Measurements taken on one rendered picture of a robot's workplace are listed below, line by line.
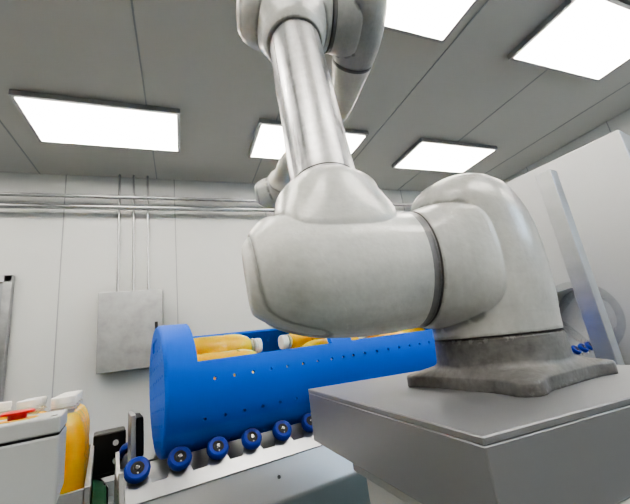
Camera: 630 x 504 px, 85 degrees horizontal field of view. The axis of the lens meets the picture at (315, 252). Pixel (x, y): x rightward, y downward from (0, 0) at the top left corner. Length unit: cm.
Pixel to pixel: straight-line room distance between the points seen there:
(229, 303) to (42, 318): 186
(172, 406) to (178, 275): 364
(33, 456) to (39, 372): 389
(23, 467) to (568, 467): 55
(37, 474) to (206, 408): 32
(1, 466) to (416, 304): 51
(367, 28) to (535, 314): 66
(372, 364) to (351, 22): 82
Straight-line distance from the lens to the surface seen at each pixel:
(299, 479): 90
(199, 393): 79
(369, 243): 38
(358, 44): 89
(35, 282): 459
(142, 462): 82
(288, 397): 87
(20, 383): 450
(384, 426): 39
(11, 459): 58
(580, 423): 36
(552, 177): 170
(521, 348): 45
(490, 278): 44
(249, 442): 86
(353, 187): 42
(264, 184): 118
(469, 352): 45
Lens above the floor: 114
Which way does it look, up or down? 15 degrees up
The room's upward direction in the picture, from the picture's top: 8 degrees counter-clockwise
